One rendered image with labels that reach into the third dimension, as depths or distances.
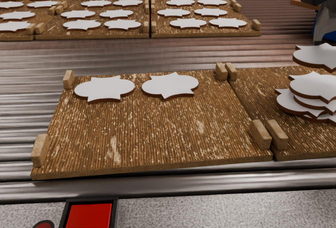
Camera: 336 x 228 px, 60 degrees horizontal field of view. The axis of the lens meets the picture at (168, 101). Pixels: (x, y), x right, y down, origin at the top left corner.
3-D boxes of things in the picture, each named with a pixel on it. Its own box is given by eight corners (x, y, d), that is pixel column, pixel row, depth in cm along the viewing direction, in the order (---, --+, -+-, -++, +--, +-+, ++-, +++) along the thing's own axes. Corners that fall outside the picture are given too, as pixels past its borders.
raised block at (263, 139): (270, 150, 52) (273, 138, 50) (260, 151, 52) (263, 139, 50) (258, 130, 57) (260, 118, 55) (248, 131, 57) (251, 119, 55)
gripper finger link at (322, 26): (334, 47, 64) (361, 13, 56) (310, 48, 63) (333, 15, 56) (328, 37, 66) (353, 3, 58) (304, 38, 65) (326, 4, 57)
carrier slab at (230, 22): (261, 35, 109) (263, 24, 107) (151, 37, 107) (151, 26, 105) (236, 11, 139) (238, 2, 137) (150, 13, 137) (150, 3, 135)
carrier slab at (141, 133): (272, 161, 52) (273, 154, 51) (31, 181, 48) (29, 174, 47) (219, 74, 81) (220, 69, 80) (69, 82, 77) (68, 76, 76)
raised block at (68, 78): (70, 89, 71) (69, 79, 69) (63, 89, 70) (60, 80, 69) (74, 78, 76) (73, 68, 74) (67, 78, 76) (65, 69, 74)
